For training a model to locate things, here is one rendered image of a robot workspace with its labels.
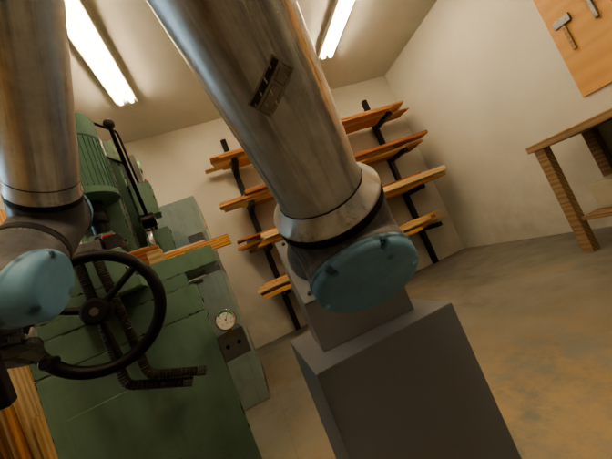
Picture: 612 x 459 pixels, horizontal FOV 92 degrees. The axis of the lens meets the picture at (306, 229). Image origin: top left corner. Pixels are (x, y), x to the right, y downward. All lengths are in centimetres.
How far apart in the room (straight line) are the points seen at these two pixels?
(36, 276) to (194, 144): 349
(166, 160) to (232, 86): 358
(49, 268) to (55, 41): 26
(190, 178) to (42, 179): 324
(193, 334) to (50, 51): 77
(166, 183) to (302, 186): 347
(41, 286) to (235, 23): 36
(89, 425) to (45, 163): 75
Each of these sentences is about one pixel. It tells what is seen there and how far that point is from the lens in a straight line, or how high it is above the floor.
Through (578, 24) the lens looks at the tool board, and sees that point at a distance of 331.
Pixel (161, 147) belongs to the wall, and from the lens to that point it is 392.
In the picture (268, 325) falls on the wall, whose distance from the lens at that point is 352.
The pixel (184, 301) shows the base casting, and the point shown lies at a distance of 100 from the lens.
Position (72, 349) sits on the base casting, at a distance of 106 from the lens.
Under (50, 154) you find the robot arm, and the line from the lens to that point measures 50.
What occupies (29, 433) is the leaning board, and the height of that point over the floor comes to 42.
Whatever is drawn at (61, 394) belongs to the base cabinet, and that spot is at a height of 65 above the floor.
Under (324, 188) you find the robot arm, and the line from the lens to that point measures 32.
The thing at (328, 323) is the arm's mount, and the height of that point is 60.
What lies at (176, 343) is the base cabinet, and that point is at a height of 65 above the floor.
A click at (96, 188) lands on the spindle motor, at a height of 121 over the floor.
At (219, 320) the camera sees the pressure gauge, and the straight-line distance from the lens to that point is 94.
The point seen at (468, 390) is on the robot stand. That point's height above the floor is 39.
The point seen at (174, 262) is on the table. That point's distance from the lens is 101.
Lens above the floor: 75
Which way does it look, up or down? 5 degrees up
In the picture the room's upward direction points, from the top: 23 degrees counter-clockwise
